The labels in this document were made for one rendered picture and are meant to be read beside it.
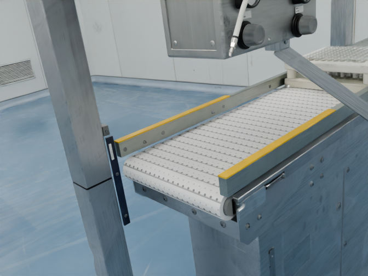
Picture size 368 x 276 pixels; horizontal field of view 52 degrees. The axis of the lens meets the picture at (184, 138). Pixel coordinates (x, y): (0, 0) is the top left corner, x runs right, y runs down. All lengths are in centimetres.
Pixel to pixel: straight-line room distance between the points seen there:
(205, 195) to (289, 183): 18
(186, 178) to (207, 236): 25
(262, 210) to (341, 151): 29
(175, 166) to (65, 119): 21
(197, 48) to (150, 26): 495
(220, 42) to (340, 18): 110
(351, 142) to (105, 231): 57
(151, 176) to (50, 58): 27
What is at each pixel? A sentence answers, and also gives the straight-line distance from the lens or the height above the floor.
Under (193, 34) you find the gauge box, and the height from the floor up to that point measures 118.
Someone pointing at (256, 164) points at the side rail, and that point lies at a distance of 60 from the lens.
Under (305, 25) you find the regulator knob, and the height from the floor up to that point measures 117.
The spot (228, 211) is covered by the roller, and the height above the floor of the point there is 91.
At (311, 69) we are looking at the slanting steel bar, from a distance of 67.
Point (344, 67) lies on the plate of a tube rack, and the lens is 105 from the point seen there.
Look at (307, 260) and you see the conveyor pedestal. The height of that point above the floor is 59.
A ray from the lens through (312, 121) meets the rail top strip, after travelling 74.
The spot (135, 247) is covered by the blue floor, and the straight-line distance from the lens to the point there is 211.
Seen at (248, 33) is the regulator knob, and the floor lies 118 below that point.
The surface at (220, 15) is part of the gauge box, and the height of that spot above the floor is 120.
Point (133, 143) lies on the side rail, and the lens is 76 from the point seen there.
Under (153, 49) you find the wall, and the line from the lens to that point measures 547.
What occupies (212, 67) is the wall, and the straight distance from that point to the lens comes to 482.
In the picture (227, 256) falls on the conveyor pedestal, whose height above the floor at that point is 69.
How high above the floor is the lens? 123
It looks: 21 degrees down
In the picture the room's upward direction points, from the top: 7 degrees counter-clockwise
